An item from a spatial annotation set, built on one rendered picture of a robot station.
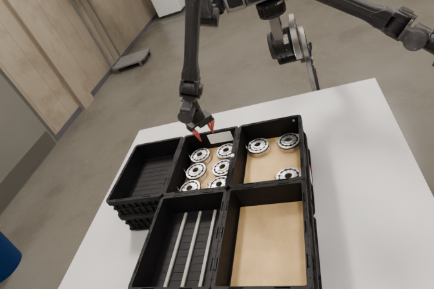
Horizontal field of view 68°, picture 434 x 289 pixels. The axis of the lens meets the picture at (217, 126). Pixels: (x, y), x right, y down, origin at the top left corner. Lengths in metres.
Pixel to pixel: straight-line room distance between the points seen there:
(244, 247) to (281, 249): 0.14
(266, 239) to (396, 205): 0.51
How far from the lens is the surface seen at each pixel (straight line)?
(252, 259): 1.20
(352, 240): 1.33
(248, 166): 1.49
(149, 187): 1.67
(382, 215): 1.39
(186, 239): 1.35
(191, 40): 1.15
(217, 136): 1.62
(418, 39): 1.08
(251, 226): 1.27
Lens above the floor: 1.82
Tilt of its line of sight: 33 degrees down
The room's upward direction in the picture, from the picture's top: 24 degrees counter-clockwise
